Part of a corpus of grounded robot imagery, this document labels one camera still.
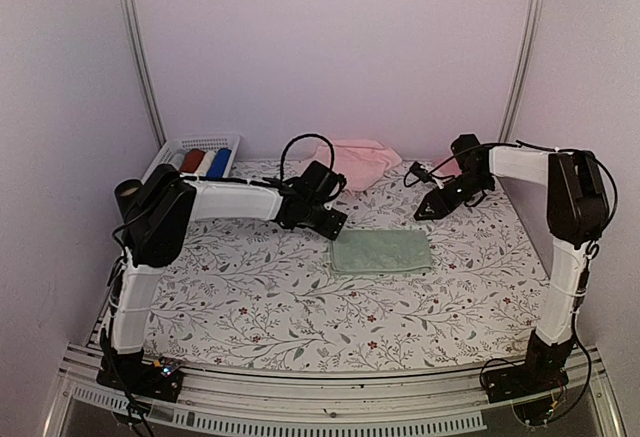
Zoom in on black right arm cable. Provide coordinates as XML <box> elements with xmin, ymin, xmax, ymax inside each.
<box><xmin>404</xmin><ymin>139</ymin><xmax>619</xmax><ymax>258</ymax></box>

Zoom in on left aluminium frame post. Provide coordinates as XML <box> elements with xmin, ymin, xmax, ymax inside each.
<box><xmin>120</xmin><ymin>0</ymin><xmax>167</xmax><ymax>148</ymax></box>

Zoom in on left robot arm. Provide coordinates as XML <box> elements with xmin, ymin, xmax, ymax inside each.
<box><xmin>106</xmin><ymin>161</ymin><xmax>347</xmax><ymax>391</ymax></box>

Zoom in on pink towel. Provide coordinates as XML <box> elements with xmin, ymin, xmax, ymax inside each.
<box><xmin>332</xmin><ymin>139</ymin><xmax>402</xmax><ymax>192</ymax></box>

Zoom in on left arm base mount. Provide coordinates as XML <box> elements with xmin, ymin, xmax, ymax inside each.
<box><xmin>96</xmin><ymin>355</ymin><xmax>184</xmax><ymax>403</ymax></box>

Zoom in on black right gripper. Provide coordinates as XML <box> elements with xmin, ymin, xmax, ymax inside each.
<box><xmin>414</xmin><ymin>171</ymin><xmax>492</xmax><ymax>221</ymax></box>

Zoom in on black cylinder cup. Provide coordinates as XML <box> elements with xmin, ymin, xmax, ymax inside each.
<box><xmin>114</xmin><ymin>179</ymin><xmax>143</xmax><ymax>218</ymax></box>

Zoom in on pink plate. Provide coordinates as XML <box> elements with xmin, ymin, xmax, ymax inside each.
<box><xmin>433</xmin><ymin>158</ymin><xmax>460</xmax><ymax>178</ymax></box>

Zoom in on grey rolled towel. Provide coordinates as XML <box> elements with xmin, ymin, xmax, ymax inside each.
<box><xmin>170</xmin><ymin>153</ymin><xmax>186</xmax><ymax>172</ymax></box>

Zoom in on green towel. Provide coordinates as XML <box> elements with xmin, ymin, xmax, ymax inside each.
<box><xmin>329</xmin><ymin>230</ymin><xmax>434</xmax><ymax>275</ymax></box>

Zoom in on white plastic basket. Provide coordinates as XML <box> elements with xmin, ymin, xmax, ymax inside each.
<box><xmin>140</xmin><ymin>133</ymin><xmax>242</xmax><ymax>183</ymax></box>

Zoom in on right aluminium frame post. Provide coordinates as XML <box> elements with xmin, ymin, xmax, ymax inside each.
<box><xmin>498</xmin><ymin>0</ymin><xmax>544</xmax><ymax>142</ymax></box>

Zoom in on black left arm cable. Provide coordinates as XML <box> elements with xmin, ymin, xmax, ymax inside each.
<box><xmin>262</xmin><ymin>132</ymin><xmax>337</xmax><ymax>193</ymax></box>

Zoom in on white rolled towel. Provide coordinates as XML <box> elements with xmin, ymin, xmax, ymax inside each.
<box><xmin>195</xmin><ymin>150</ymin><xmax>217</xmax><ymax>177</ymax></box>

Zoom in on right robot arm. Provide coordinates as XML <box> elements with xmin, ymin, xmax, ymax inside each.
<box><xmin>409</xmin><ymin>134</ymin><xmax>618</xmax><ymax>393</ymax></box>

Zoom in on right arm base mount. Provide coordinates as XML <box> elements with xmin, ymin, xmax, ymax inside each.
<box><xmin>479</xmin><ymin>354</ymin><xmax>593</xmax><ymax>428</ymax></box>

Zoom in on blue rolled towel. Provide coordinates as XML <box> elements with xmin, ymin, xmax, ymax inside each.
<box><xmin>205</xmin><ymin>148</ymin><xmax>232</xmax><ymax>179</ymax></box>

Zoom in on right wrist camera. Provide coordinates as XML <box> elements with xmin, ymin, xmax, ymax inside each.
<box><xmin>403</xmin><ymin>161</ymin><xmax>435</xmax><ymax>188</ymax></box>

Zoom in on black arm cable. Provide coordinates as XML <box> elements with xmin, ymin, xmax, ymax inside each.
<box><xmin>262</xmin><ymin>132</ymin><xmax>337</xmax><ymax>193</ymax></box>
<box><xmin>404</xmin><ymin>139</ymin><xmax>619</xmax><ymax>258</ymax></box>

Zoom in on aluminium frame post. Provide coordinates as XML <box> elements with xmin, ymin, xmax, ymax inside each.
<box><xmin>498</xmin><ymin>0</ymin><xmax>544</xmax><ymax>142</ymax></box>
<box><xmin>120</xmin><ymin>0</ymin><xmax>167</xmax><ymax>148</ymax></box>

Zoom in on front aluminium rail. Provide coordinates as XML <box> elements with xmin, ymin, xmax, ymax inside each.
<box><xmin>43</xmin><ymin>345</ymin><xmax>631</xmax><ymax>436</ymax></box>

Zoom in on red rolled towel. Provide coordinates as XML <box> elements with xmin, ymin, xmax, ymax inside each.
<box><xmin>180</xmin><ymin>149</ymin><xmax>206</xmax><ymax>174</ymax></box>

